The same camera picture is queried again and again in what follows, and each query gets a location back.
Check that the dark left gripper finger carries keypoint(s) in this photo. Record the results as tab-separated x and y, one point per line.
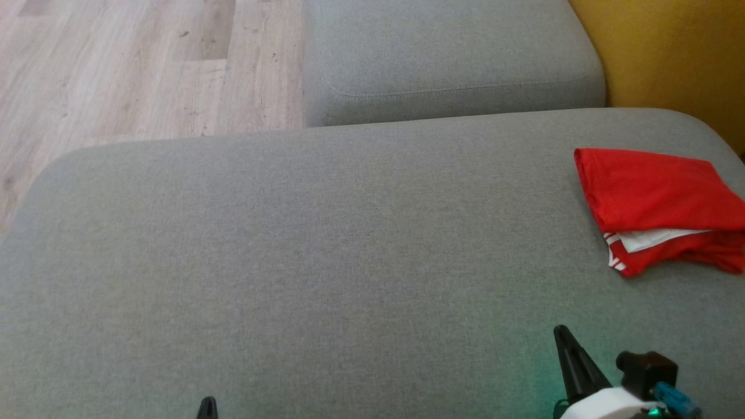
207	409

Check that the grey sofa side cushion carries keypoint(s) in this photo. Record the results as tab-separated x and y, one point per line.
454	52

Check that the grey sofa seat cushion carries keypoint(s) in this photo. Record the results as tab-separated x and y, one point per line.
291	273

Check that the red Bulls 23 jersey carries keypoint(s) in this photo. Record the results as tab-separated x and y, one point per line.
652	186

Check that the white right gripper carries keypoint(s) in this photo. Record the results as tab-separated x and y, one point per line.
608	404

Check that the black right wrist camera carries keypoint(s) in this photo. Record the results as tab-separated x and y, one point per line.
649	372

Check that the yellow upholstered furniture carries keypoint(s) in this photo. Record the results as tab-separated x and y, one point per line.
675	52

